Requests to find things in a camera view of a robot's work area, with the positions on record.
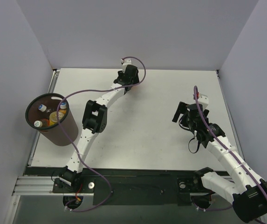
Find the yellow label bottle blue cap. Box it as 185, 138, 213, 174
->
49, 102, 67, 126

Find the blue label tea bottle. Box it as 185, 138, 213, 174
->
38, 104, 47, 112

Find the orange bottle with red label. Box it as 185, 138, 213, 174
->
40, 119, 49, 128

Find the clear plastic bottle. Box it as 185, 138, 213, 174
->
34, 120, 43, 128

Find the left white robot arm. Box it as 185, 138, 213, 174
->
59, 65, 139, 192

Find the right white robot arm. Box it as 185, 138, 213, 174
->
172, 102, 267, 223

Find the brown round bin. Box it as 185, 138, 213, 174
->
25, 93, 79, 146

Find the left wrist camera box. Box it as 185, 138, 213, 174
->
121, 58, 132, 73

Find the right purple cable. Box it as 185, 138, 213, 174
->
191, 85, 267, 224

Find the purple cable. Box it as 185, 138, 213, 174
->
191, 85, 267, 224
57, 56, 147, 213

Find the aluminium table edge rail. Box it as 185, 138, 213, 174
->
215, 70, 246, 161

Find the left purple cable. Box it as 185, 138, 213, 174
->
57, 56, 147, 213

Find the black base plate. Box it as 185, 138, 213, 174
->
25, 167, 215, 206

